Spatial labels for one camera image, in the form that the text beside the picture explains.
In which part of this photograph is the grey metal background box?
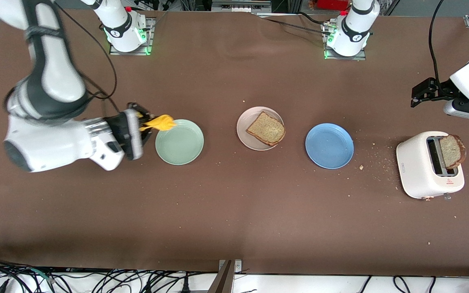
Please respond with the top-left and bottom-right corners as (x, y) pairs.
(212, 0), (272, 13)

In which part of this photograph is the red background box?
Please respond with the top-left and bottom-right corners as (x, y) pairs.
(310, 0), (349, 11)

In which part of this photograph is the yellow mustard squeeze bottle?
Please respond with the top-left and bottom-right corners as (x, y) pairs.
(137, 114), (177, 133)

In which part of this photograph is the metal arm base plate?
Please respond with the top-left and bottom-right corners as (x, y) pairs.
(109, 16), (154, 56)
(324, 20), (367, 61)

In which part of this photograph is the tangled black floor cable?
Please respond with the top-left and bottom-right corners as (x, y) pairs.
(0, 256), (219, 293)

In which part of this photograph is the blue plate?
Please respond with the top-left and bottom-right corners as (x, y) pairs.
(305, 123), (355, 169)

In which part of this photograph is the looped black floor cable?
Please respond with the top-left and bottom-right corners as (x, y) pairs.
(393, 276), (412, 293)

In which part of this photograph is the mint green plate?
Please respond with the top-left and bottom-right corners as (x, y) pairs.
(153, 119), (204, 166)

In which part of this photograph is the grey metal table bracket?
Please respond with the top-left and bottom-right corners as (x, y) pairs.
(208, 260), (243, 293)

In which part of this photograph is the thin black base cable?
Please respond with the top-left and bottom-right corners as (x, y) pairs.
(259, 11), (335, 36)

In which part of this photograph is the white two-slot toaster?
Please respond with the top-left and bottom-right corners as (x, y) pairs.
(396, 131), (465, 201)

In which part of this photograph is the beige plate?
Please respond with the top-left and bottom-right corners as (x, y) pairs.
(237, 107), (285, 151)

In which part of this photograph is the brown crusted bread slice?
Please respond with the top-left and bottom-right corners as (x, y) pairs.
(439, 134), (467, 170)
(246, 112), (286, 147)

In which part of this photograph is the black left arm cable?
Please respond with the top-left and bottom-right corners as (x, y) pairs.
(429, 0), (447, 86)

